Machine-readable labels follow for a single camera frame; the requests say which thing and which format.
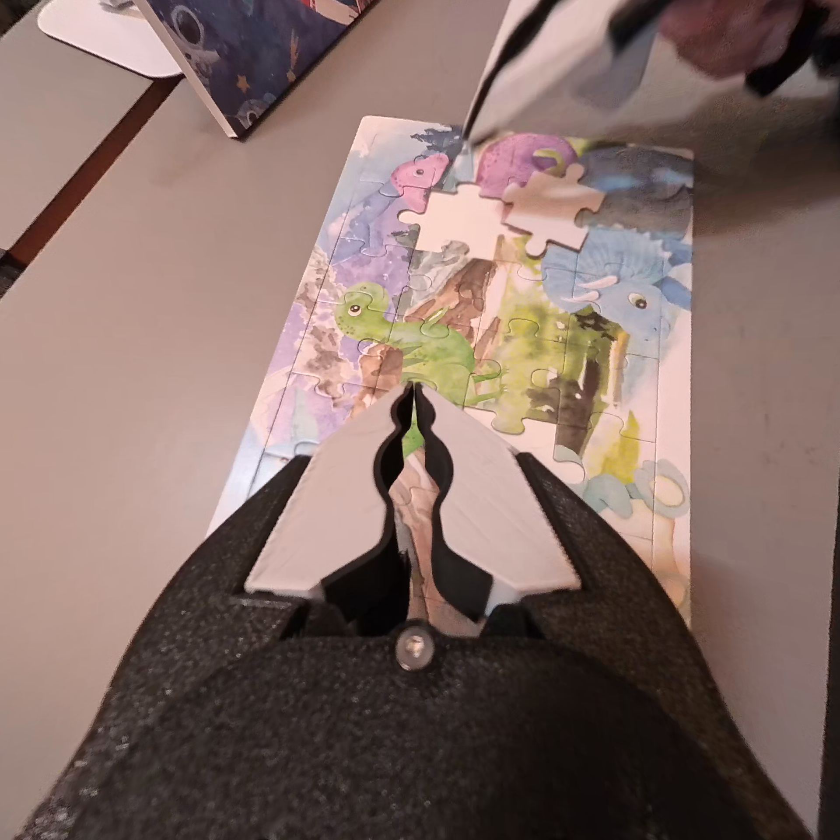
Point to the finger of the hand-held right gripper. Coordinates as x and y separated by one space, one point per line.
512 39
558 72

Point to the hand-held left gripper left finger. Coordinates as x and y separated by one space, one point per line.
328 525

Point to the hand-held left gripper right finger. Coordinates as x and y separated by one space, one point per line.
499 525

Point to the green grass puzzle piece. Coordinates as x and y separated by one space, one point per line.
525 394

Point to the white puzzle piece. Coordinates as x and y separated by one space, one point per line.
551 210

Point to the dinosaur puzzle tray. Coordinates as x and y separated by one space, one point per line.
453 216

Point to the group of assembled puzzle pieces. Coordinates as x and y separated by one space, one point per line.
590 367

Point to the blue purple puzzle piece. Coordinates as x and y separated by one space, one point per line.
374 223

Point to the grey desk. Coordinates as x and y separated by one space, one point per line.
164 328

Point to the person's right hand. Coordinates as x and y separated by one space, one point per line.
722 33

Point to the pink dinosaur head puzzle piece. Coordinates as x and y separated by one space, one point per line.
417 177

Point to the colourful puzzle box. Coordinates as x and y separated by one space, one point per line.
262 52

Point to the black dimpled surface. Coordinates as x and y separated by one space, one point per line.
830 656

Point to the white stand base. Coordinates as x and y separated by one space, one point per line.
111 39

